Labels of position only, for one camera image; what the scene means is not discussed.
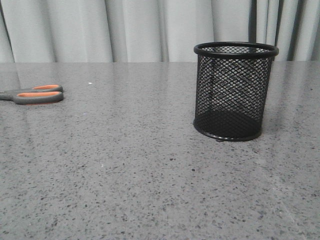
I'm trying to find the grey orange handled scissors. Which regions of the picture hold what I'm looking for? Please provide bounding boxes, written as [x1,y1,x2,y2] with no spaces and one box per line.
[0,84,64,105]

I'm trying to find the black mesh pen holder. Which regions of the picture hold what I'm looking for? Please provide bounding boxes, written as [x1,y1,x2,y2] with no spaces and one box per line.
[193,41,279,142]

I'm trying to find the white pleated curtain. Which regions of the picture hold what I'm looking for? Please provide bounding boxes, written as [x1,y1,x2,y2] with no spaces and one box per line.
[0,0,320,63]

